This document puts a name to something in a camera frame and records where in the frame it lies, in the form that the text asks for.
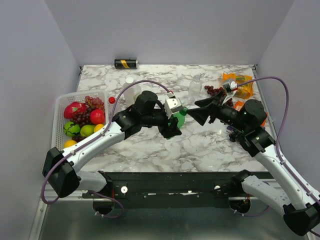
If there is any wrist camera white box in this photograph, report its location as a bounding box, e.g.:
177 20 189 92
222 78 238 104
164 98 183 119

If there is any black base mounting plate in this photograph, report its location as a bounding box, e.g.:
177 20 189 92
79 169 276 210

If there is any orange razor box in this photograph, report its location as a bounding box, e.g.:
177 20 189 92
233 100 267 127

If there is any orange fruit toy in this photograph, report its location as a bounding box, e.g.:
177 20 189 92
63 139 77 148

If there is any red grape bunch in basket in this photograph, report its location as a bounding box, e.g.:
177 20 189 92
71 96 106 143

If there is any orange snack bag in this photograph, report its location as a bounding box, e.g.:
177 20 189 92
222 72 255 99

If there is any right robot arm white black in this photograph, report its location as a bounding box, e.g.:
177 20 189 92
187 95 320 236

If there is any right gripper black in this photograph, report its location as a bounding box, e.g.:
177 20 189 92
186 89 249 133

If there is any black battery with gold band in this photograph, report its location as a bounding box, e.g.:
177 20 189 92
114 59 139 69

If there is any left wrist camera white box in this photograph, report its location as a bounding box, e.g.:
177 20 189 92
164 98 183 119

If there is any large clear bottle white cap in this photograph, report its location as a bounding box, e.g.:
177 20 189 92
123 77 142 107

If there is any green pear toy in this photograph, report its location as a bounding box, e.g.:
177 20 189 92
80 124 96 138

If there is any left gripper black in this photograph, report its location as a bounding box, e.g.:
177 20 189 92
141 105 183 139

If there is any red grape bunch on table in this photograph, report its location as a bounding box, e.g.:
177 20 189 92
204 85 234 107

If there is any red apple toy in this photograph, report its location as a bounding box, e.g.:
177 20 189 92
90 109 106 125

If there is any clear plastic water bottle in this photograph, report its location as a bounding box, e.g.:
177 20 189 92
188 75 202 103

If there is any green bottle cap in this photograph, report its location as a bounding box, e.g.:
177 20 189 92
179 107 188 116

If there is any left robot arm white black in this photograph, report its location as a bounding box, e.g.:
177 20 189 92
42 90 183 198

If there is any yellow lemon toy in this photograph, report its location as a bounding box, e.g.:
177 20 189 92
93 123 104 133

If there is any dark grape bunch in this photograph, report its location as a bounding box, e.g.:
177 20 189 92
229 131 241 143

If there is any red dragon fruit toy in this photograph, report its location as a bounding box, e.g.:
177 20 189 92
63 101 87 119

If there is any small green bottle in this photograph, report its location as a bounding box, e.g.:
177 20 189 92
172 111 186 131

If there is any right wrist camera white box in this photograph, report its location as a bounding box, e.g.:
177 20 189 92
222 78 238 104

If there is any small bottle red cap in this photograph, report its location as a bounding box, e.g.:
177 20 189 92
108 96 116 106

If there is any white plastic basket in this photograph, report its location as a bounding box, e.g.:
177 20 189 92
51 89 109 150

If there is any green watermelon toy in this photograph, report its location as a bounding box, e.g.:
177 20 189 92
63 121 81 137

